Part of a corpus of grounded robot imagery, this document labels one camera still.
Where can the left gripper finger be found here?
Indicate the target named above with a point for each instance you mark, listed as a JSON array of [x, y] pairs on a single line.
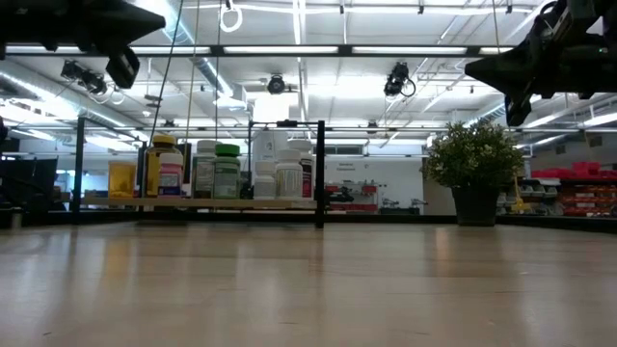
[[130, 21]]

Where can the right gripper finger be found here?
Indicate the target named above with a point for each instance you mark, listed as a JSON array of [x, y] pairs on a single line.
[[506, 70]]

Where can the amber bottle yellow cap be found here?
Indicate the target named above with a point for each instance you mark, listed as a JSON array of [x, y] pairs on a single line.
[[161, 144]]

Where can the pink bottle white cap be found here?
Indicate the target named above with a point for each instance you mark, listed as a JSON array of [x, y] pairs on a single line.
[[170, 176]]

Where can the clear gummy bottle white cap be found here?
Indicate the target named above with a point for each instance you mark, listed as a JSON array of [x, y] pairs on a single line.
[[204, 168]]

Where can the green medicine bottle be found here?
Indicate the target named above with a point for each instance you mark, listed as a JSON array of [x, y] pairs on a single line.
[[226, 176]]

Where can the small white bottle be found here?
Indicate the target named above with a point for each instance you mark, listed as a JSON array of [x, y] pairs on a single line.
[[265, 180]]

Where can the white bottle blue striped label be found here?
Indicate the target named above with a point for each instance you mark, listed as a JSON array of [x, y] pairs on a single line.
[[289, 176]]

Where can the red storage bins shelf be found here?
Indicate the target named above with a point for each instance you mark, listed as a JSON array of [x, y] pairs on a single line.
[[578, 171]]

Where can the potted green plant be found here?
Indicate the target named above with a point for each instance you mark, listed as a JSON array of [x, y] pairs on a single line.
[[472, 159]]

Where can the yellow broom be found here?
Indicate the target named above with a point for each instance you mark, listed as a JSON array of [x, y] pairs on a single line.
[[519, 205]]

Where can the black monitor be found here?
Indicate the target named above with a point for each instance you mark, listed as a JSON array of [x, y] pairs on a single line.
[[187, 164]]

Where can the yellow translucent container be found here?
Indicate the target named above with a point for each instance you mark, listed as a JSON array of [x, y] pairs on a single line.
[[121, 179]]

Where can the white cabinet machine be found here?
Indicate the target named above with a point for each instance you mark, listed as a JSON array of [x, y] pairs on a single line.
[[270, 144]]

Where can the black ceiling camera rig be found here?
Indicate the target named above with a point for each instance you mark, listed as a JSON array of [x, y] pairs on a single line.
[[84, 77]]

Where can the round black ceiling camera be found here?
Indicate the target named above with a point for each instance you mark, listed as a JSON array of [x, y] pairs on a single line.
[[276, 85]]

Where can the black frame wooden shelf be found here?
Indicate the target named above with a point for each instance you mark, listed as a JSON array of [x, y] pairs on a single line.
[[318, 168]]

